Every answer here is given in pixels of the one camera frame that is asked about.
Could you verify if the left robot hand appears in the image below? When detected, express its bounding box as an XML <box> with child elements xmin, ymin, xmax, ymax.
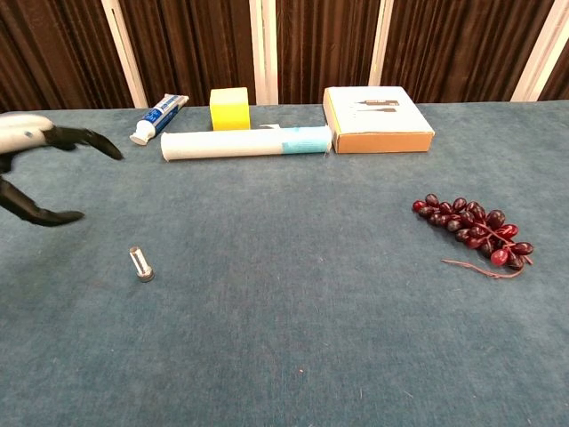
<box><xmin>0</xmin><ymin>110</ymin><xmax>124</xmax><ymax>228</ymax></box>

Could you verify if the silver metal bolt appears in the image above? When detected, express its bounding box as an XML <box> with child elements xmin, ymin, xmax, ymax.
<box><xmin>128</xmin><ymin>246</ymin><xmax>156</xmax><ymax>284</ymax></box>

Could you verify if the blue white toothpaste tube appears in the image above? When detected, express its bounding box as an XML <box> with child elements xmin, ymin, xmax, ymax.
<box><xmin>129</xmin><ymin>93</ymin><xmax>190</xmax><ymax>147</ymax></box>

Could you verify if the dark brown curtain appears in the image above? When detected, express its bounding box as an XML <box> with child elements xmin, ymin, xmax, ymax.
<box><xmin>0</xmin><ymin>0</ymin><xmax>569</xmax><ymax>115</ymax></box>

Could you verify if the white paper roll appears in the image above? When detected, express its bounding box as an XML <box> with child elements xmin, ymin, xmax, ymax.
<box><xmin>160</xmin><ymin>125</ymin><xmax>333</xmax><ymax>162</ymax></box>

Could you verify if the yellow sponge block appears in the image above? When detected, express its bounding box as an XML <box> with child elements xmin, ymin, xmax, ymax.
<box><xmin>209</xmin><ymin>86</ymin><xmax>252</xmax><ymax>132</ymax></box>

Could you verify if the blue velvet table cloth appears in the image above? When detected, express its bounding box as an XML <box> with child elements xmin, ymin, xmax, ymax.
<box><xmin>0</xmin><ymin>101</ymin><xmax>569</xmax><ymax>427</ymax></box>

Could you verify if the flat cardboard box white lid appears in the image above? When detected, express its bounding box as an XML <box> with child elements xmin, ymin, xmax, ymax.
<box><xmin>322</xmin><ymin>85</ymin><xmax>436</xmax><ymax>155</ymax></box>

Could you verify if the dark red grape bunch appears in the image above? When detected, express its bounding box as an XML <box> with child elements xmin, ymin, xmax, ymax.
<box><xmin>412</xmin><ymin>192</ymin><xmax>535</xmax><ymax>280</ymax></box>

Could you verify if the white frame post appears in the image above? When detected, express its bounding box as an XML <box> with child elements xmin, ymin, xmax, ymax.
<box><xmin>509</xmin><ymin>0</ymin><xmax>569</xmax><ymax>103</ymax></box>
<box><xmin>368</xmin><ymin>0</ymin><xmax>395</xmax><ymax>88</ymax></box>
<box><xmin>248</xmin><ymin>0</ymin><xmax>279</xmax><ymax>107</ymax></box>
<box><xmin>100</xmin><ymin>0</ymin><xmax>149</xmax><ymax>109</ymax></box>

